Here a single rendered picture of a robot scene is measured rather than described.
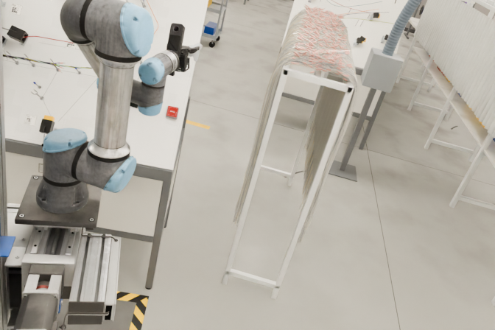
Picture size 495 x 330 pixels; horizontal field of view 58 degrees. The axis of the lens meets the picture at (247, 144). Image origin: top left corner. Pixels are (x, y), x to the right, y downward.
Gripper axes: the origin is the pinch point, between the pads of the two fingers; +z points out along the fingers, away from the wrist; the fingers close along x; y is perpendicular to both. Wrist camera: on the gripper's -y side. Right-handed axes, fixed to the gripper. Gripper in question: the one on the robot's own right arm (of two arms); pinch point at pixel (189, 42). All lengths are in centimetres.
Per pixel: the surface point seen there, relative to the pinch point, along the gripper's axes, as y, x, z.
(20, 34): 15, -91, 20
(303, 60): 14, 38, 53
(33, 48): 23, -91, 28
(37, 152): 65, -75, 3
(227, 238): 159, 1, 91
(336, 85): 23, 55, 51
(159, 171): 71, -20, 19
